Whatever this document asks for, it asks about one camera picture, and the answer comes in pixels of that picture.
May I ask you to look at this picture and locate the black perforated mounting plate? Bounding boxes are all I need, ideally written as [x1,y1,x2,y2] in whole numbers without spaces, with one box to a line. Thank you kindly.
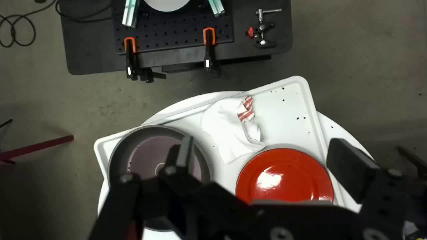
[116,0,236,56]

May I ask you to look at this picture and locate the orange black clamp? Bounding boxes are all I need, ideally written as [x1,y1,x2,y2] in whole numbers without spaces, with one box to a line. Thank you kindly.
[121,36,140,83]
[201,26,220,72]

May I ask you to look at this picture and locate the aluminium extrusion rail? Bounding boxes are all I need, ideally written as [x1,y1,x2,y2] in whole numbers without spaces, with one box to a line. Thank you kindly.
[205,0,225,19]
[120,0,142,28]

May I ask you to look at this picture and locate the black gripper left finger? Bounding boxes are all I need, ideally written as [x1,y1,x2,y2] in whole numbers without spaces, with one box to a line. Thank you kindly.
[88,135,251,240]

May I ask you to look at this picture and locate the black clamp with red knob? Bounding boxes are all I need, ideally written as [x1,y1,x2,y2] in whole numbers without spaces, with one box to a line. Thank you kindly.
[245,7,284,51]

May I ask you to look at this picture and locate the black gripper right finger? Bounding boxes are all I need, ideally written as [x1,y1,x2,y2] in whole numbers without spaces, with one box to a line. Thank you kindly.
[327,138,427,240]

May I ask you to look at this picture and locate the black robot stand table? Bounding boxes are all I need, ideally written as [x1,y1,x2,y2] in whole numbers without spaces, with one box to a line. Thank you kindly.
[58,0,293,76]

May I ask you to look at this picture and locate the red metal desk leg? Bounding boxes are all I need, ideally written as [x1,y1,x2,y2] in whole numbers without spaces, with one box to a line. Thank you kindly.
[0,134,76,166]

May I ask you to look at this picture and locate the round white table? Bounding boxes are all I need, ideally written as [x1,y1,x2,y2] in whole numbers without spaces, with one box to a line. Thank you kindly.
[94,88,379,240]

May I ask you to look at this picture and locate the dark frying pan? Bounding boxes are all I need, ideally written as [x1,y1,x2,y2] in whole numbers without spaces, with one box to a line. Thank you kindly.
[106,126,213,232]

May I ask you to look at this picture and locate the black floor cable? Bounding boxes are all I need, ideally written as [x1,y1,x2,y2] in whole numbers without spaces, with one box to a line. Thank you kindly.
[0,0,58,50]

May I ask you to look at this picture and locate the red plate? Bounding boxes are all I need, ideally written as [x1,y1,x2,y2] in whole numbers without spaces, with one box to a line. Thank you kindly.
[233,147,336,207]

